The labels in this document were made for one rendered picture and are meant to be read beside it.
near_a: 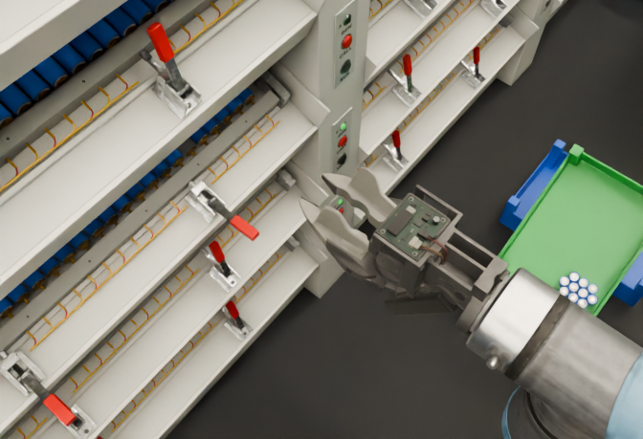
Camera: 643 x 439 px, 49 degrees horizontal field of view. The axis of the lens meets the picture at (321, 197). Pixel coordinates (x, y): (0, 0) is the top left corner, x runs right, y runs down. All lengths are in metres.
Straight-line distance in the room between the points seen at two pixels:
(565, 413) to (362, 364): 0.71
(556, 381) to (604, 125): 1.14
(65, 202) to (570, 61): 1.40
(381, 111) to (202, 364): 0.50
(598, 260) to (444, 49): 0.50
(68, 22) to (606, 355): 0.49
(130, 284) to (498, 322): 0.40
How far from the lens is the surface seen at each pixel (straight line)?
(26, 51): 0.52
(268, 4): 0.76
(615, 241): 1.44
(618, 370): 0.65
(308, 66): 0.84
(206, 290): 1.01
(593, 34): 1.91
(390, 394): 1.32
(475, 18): 1.34
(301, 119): 0.91
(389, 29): 1.02
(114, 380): 0.99
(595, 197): 1.45
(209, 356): 1.18
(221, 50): 0.72
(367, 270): 0.69
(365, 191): 0.72
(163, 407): 1.17
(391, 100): 1.19
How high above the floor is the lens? 1.26
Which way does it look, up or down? 58 degrees down
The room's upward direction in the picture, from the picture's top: straight up
